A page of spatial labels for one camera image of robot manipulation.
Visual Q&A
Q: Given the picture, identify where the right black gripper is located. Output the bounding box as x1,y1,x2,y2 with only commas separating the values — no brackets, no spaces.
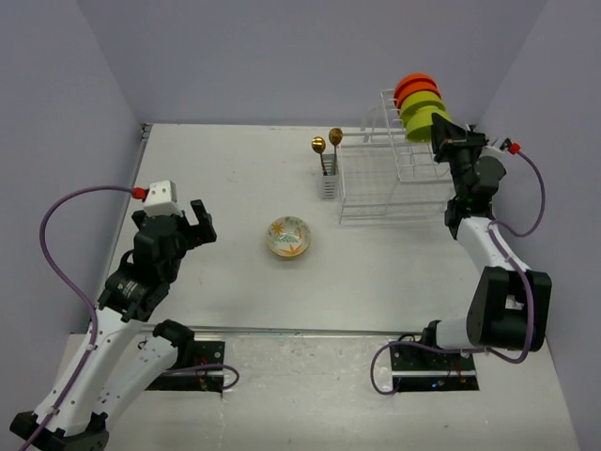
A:
430,116,490,201

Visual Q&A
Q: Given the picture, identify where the floral white bowl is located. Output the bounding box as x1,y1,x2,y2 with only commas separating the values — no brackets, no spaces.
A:
266,215,313,254

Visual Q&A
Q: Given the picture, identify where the blue yellow patterned bowl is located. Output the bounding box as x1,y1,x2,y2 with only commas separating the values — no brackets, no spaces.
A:
269,248,308,260

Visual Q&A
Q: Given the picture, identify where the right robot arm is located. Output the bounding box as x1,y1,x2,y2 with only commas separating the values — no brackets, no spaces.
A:
419,114,552,369

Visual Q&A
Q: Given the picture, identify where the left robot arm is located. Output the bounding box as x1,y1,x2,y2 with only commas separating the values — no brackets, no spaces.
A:
9,199,217,450

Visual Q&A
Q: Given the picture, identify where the green bowl front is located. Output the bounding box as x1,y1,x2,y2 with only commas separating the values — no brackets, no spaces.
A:
406,111,433,143

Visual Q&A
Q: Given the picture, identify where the green bowl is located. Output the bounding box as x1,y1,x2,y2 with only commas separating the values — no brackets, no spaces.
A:
400,101,447,128
406,111,433,143
400,90,446,115

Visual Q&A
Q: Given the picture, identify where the green bowl middle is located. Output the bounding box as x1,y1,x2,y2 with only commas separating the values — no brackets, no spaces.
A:
400,101,447,128

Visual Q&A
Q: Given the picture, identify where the green bowl back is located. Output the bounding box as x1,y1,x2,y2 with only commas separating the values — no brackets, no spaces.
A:
400,90,446,115

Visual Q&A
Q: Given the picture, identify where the orange bowl front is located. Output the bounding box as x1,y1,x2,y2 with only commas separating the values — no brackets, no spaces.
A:
393,80,441,106

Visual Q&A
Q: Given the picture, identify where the orange bowl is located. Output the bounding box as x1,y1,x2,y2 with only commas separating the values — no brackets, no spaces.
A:
394,72,438,91
393,80,441,106

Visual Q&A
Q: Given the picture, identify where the orange bowl back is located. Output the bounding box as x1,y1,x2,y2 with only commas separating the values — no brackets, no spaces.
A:
394,72,438,91

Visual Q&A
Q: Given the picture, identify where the gold spoon right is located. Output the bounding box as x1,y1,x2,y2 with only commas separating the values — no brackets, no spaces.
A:
329,127,344,175

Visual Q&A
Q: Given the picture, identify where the gold spoon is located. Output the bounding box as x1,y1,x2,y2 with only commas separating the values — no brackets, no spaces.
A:
329,127,344,175
311,136,328,176

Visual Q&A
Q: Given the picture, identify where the gold spoon left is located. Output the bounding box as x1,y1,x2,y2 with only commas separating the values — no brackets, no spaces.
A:
311,136,328,176

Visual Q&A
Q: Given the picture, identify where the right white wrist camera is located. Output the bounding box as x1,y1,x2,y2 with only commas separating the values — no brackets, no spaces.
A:
481,138,512,160

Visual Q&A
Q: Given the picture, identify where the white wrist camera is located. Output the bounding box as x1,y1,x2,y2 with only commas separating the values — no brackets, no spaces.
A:
143,180,182,217
481,138,512,160

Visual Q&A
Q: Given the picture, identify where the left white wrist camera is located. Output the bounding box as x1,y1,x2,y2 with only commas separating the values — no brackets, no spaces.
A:
143,180,182,217

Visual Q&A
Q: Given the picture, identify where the white wire dish rack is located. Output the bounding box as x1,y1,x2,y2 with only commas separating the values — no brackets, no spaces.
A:
337,89,455,222

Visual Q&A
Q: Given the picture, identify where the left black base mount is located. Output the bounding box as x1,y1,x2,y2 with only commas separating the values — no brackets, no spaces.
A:
147,341,225,394

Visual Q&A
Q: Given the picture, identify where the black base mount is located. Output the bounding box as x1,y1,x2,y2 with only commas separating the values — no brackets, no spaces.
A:
147,341,225,394
390,345,480,393

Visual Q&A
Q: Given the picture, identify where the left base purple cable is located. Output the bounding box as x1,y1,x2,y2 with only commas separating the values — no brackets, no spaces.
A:
162,364,239,391

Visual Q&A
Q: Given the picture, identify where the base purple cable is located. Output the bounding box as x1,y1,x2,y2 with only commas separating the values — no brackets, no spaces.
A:
370,341,470,398
162,364,239,391

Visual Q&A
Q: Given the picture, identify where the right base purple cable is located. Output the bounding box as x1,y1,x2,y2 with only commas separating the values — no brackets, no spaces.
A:
370,341,470,398

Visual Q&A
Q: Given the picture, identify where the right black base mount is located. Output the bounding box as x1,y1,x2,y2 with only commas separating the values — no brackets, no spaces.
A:
390,345,480,393

